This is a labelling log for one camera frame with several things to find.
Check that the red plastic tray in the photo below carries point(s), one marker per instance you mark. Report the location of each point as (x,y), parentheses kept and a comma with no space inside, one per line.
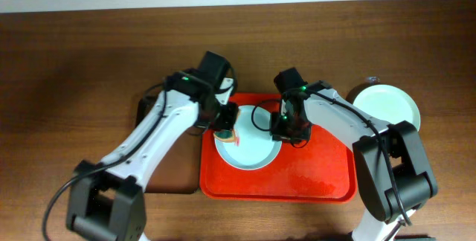
(321,172)

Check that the green yellow sponge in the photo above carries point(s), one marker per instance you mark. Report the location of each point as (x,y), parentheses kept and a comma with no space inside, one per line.
(226,136)

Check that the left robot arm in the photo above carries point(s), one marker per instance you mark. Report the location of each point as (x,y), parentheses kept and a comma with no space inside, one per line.
(106,200)

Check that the pale green plate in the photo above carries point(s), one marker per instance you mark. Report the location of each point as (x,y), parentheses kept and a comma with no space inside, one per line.
(388,103)

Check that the black shallow water tray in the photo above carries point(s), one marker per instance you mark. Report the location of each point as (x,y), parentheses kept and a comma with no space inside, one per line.
(178,172)

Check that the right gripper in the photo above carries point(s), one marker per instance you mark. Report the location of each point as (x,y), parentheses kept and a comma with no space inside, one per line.
(290,131)

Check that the pale blue plate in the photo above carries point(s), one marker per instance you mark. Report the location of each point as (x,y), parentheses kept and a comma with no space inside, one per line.
(255,148)

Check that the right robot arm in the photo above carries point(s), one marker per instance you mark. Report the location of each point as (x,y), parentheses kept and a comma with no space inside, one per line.
(394,176)

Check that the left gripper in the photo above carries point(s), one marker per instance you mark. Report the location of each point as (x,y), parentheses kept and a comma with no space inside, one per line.
(226,117)

